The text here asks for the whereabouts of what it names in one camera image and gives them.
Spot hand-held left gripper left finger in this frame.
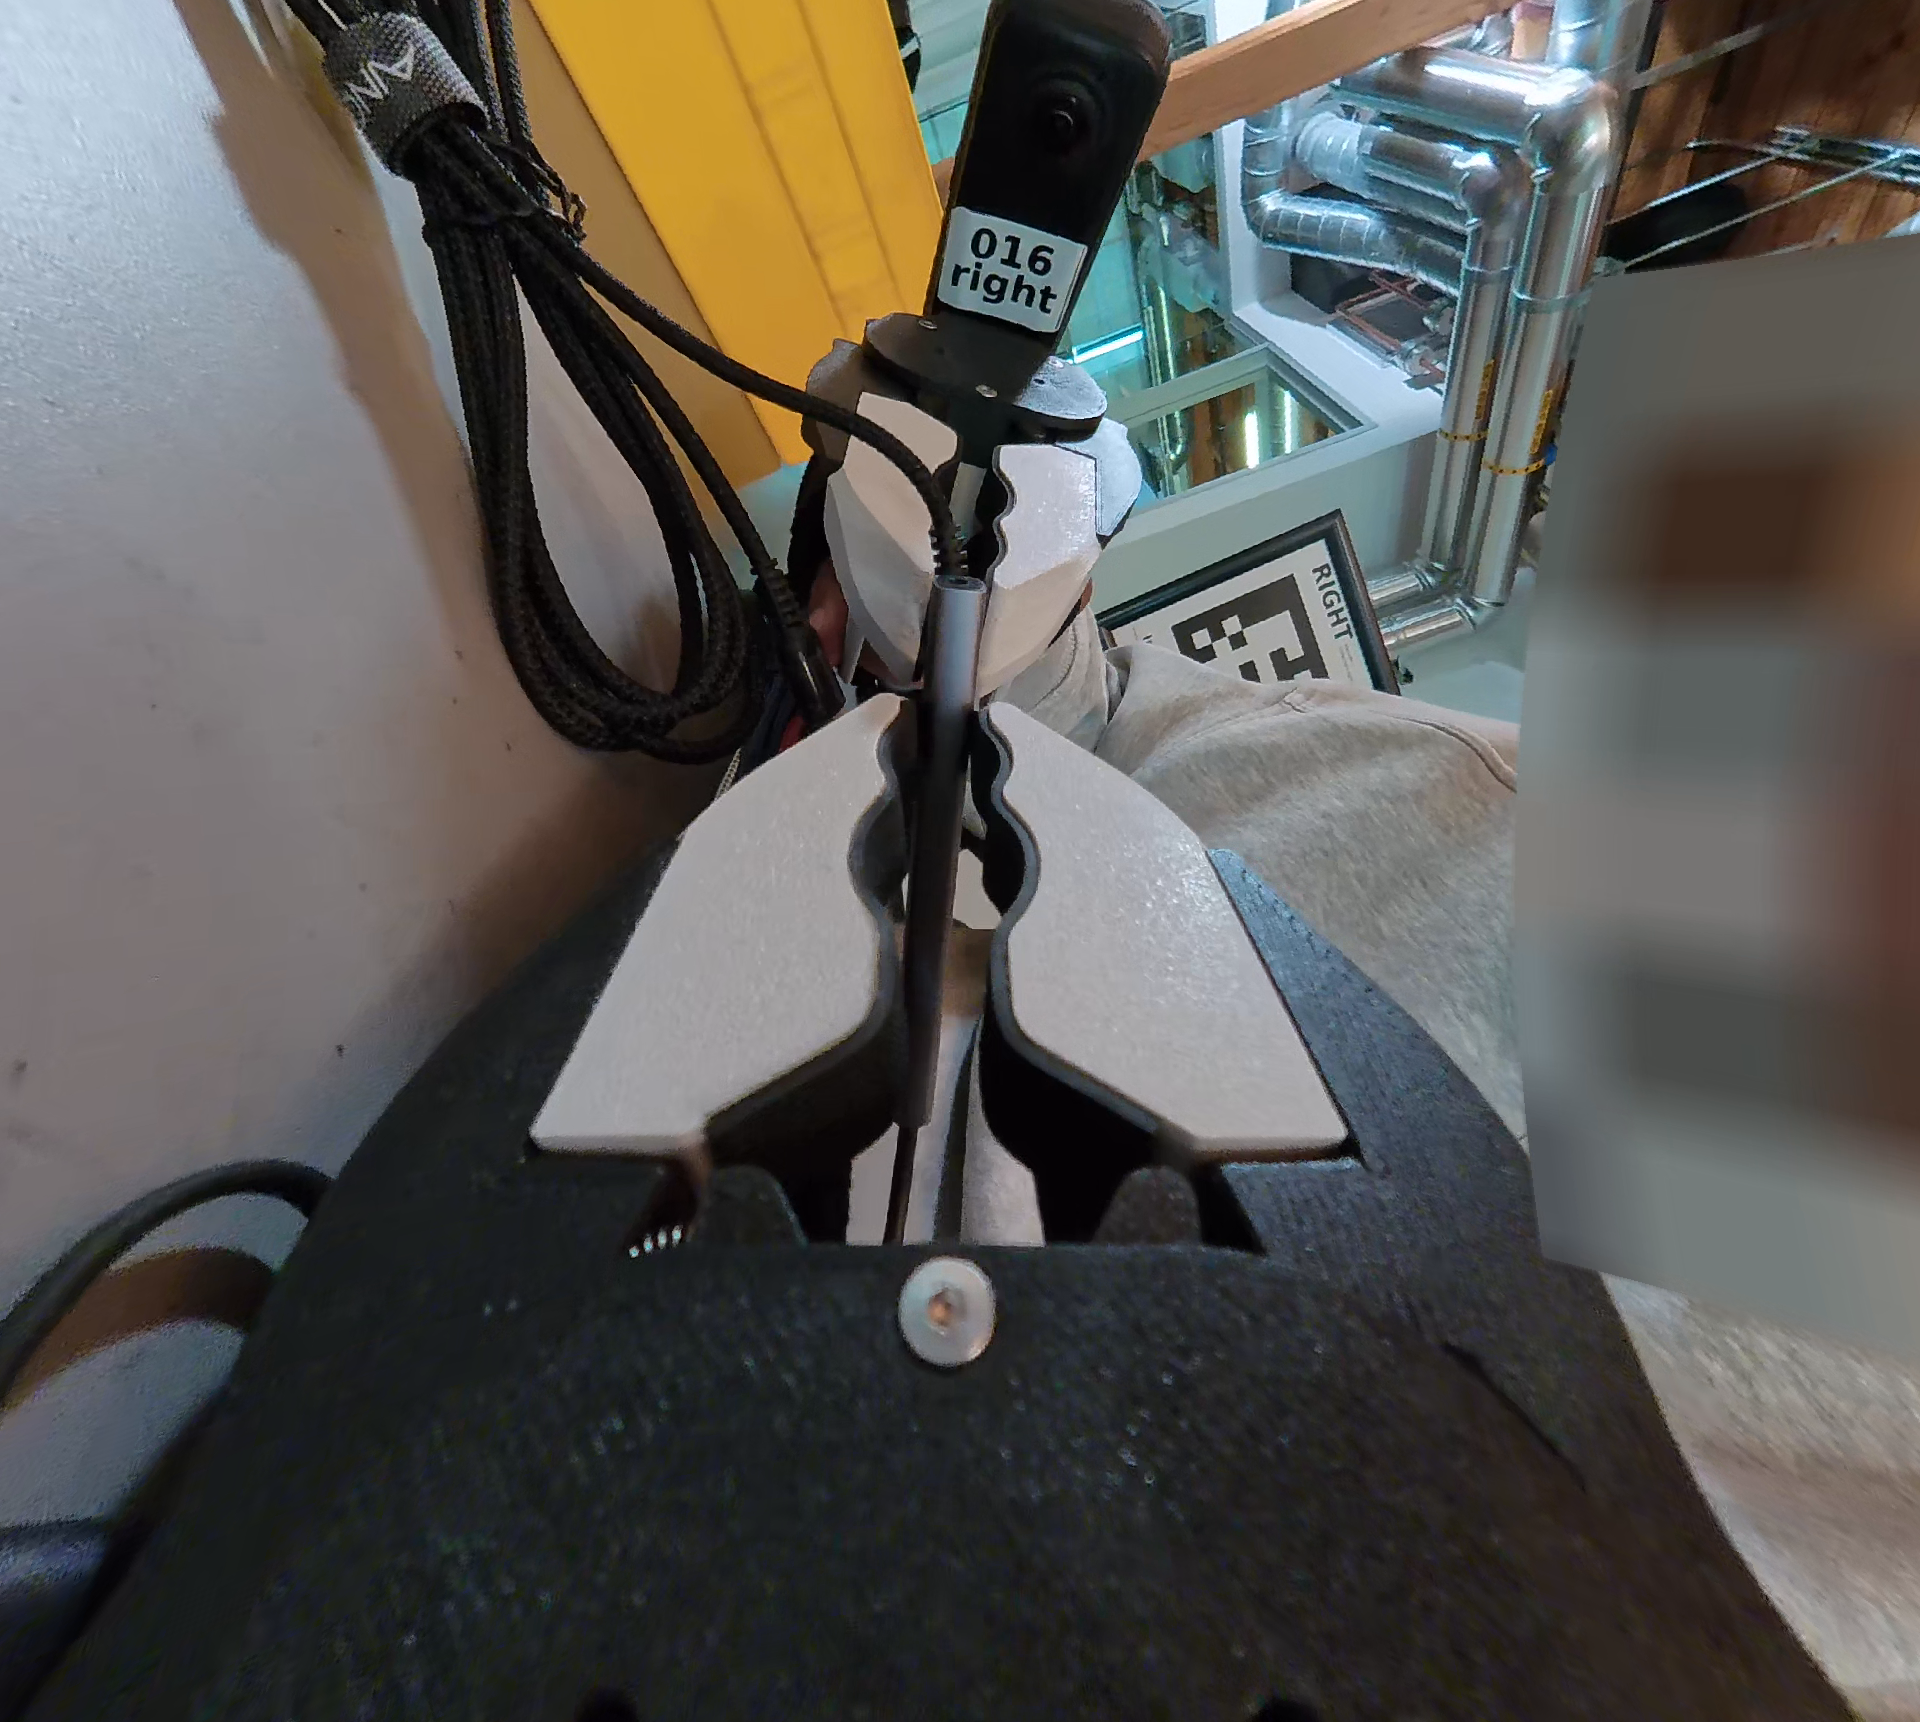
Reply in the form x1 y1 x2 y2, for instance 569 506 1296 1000
531 699 924 1160

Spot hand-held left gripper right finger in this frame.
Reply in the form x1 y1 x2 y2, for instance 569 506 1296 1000
974 701 1354 1160

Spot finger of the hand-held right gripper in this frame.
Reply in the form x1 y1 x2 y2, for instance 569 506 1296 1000
825 390 995 692
979 439 1108 684

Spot grey usb hub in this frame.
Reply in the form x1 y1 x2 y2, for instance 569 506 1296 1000
899 572 992 1131

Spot black braided usb cable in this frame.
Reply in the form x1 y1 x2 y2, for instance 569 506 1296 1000
126 0 992 762

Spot person's right forearm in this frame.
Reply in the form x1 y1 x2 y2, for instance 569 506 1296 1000
1025 599 1118 762

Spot white desk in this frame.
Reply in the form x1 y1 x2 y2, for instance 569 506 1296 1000
0 0 840 1529

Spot grey sweatshirt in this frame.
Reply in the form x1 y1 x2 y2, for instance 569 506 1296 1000
1100 642 1920 1722

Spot framed black white marker sign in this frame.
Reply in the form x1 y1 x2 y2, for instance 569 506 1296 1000
1094 509 1402 703

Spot yellow folding panel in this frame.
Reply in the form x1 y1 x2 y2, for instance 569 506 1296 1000
449 0 952 470

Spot thin black hub cable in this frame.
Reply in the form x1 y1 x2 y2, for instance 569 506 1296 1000
877 1117 930 1246

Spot silver duct pipes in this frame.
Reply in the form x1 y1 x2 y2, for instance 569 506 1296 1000
1244 49 1623 659

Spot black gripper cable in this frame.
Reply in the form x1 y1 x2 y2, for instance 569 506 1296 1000
0 1160 332 1409

